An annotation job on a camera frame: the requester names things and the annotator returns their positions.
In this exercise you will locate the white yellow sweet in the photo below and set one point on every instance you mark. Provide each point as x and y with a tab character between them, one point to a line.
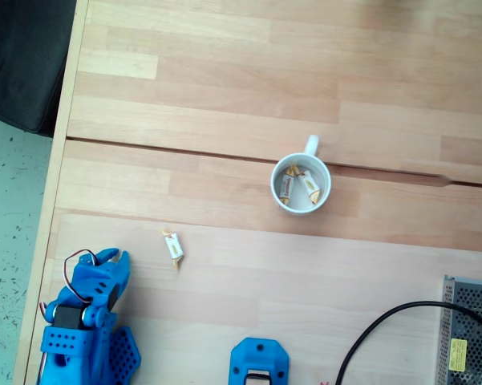
173	245
309	185
287	186

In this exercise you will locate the white ceramic mug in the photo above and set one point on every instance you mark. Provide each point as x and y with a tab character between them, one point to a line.
313	145

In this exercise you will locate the blue printed base part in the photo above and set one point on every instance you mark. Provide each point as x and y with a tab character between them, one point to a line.
260	353

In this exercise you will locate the light wooden board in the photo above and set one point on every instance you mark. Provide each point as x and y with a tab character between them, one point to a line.
304	280

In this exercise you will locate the metal mesh power supply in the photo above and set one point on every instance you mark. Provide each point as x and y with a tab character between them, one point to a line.
473	361

